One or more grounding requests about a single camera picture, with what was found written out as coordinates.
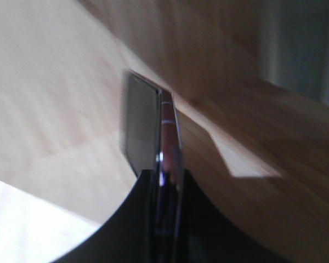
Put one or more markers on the light wooden shelf unit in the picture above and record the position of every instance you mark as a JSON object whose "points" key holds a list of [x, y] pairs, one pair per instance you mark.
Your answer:
{"points": [[260, 152]]}

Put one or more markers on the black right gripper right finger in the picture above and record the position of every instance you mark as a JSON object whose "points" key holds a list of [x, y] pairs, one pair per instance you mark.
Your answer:
{"points": [[208, 236]]}

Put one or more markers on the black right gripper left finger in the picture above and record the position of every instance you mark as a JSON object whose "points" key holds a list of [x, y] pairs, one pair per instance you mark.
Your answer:
{"points": [[125, 237]]}

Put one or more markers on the black folding smartphone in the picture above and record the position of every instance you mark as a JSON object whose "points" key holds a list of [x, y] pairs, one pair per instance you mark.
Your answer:
{"points": [[152, 143]]}

